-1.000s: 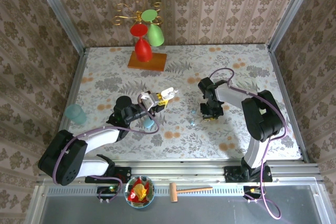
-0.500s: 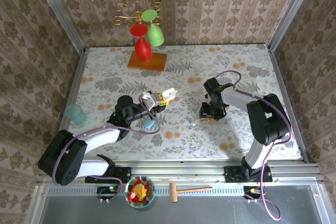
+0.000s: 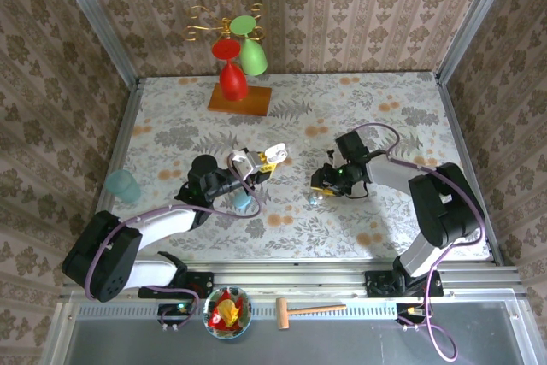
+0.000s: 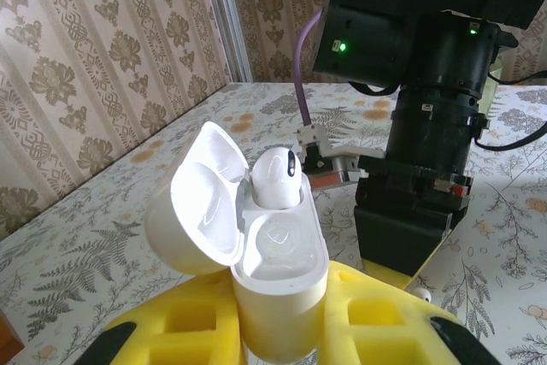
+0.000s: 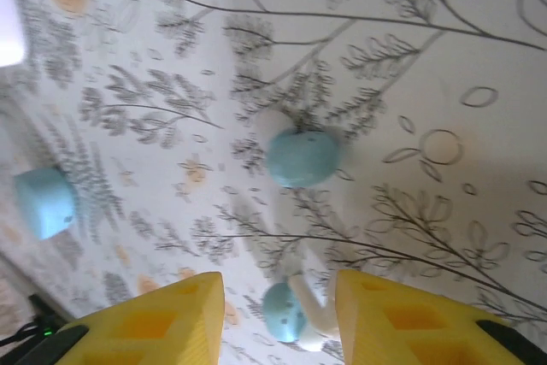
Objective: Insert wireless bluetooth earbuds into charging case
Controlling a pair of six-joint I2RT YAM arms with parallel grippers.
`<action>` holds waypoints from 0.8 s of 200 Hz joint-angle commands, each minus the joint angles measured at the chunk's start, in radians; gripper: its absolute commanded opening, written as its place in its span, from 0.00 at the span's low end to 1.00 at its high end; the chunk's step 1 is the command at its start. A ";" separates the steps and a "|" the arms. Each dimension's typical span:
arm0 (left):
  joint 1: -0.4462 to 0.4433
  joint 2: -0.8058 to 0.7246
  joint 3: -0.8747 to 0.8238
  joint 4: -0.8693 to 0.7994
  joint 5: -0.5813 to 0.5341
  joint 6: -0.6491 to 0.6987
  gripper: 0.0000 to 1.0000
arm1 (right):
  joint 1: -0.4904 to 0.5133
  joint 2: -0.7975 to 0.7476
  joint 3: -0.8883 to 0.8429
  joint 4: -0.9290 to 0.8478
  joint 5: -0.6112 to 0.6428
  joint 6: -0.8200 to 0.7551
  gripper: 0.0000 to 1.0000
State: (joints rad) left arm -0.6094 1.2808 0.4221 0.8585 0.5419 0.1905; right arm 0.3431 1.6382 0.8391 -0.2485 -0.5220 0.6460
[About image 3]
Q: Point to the green plastic wine glass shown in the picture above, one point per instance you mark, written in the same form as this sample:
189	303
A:
253	57

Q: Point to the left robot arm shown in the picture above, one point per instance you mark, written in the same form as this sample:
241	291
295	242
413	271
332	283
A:
171	217

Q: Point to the aluminium side rail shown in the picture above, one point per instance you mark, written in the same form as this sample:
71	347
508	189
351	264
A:
454	125
127	125

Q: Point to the aluminium front rail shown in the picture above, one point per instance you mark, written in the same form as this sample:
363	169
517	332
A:
299	273

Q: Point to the white earbud charging case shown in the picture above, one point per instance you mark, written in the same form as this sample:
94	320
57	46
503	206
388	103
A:
275	151

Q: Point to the red crinkled plastic piece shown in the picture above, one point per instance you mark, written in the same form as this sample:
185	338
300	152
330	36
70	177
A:
213	320

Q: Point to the grey metal panel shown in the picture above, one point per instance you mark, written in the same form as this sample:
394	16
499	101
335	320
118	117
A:
342	343

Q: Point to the small black controller board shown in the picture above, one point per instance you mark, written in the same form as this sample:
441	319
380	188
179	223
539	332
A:
406	311
173	310

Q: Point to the yellow crinkled plastic piece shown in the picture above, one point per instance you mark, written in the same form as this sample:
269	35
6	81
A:
228	311

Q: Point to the frosted teal plastic cup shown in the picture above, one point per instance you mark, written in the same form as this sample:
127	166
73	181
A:
124	187

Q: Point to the red plastic wine glass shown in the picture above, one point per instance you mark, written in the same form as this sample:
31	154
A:
233	80

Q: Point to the clear glass bowl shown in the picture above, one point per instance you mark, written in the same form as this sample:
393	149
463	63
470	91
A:
248	318

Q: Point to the teal earbud charging case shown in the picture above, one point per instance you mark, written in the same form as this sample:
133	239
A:
241	202

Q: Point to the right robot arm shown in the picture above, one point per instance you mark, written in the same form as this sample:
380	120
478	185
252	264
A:
444	207

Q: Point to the small wooden mallet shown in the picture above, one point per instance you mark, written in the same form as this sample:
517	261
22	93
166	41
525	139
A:
283	313

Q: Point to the aluminium frame post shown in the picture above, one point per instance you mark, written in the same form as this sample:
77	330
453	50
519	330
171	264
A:
473	19
104	27

